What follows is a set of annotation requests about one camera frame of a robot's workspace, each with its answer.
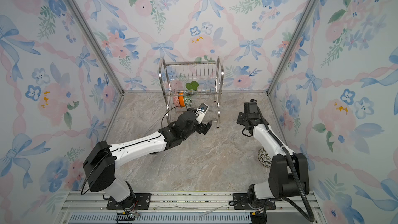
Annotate white bowl orange outside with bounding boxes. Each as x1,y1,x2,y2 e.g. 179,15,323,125
178,92,186,107

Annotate green leaf pattern bowl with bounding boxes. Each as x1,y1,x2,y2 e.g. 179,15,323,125
183,95,192,107

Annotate stainless steel dish rack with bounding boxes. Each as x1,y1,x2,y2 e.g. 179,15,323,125
158,55,224,128

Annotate small patterned dish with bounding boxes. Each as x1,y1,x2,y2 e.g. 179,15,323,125
258,148,272,169

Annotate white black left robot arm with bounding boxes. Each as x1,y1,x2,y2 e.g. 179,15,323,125
83,103,212,209

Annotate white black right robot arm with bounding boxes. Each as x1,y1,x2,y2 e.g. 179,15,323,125
236,99,310,207

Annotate green leaf shaped dish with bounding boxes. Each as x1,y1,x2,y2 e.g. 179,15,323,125
185,81,199,91

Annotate white ventilation grille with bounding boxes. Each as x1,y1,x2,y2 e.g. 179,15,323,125
65,212,252,224

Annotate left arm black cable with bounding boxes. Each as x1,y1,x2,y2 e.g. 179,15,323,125
161,105,190,130

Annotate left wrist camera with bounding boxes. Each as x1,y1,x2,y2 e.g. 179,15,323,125
196,103,209,124

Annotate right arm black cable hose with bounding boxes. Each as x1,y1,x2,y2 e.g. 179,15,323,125
253,99,316,223

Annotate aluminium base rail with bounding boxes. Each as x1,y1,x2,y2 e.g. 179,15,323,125
55,191,308,224

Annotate aluminium corner post right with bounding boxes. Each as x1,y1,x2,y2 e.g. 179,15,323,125
266,0,319,97

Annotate aluminium corner post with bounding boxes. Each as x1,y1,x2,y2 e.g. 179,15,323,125
65,0,124,95
266,0,319,97

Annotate aluminium corner post left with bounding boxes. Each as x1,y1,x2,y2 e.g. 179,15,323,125
65,0,124,95

